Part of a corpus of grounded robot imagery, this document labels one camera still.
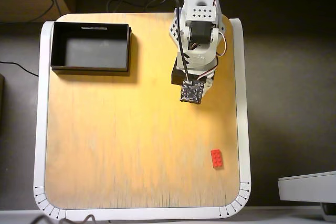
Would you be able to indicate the black rectangular bin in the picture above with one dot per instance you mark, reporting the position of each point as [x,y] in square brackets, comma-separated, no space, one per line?
[89,51]

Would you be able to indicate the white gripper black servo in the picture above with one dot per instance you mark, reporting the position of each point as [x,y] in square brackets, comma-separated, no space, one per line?
[208,84]

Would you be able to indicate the dark brown box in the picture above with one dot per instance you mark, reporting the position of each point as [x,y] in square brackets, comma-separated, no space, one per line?
[1,103]

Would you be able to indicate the white label strip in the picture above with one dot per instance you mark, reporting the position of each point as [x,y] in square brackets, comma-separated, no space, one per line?
[94,27]

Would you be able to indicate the white-rimmed wooden work board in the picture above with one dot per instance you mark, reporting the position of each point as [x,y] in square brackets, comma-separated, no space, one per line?
[42,129]

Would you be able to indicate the red lego block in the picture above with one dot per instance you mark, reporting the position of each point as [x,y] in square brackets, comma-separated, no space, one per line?
[217,159]

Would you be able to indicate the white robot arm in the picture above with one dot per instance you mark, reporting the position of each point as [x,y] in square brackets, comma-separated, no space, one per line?
[202,11]

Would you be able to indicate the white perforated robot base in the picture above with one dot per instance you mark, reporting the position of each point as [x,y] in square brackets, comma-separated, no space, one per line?
[173,28]

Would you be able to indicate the black wrist camera board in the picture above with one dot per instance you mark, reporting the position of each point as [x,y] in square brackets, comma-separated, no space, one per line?
[191,91]

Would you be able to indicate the white flat device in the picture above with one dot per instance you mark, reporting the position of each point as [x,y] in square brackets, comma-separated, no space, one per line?
[307,187]

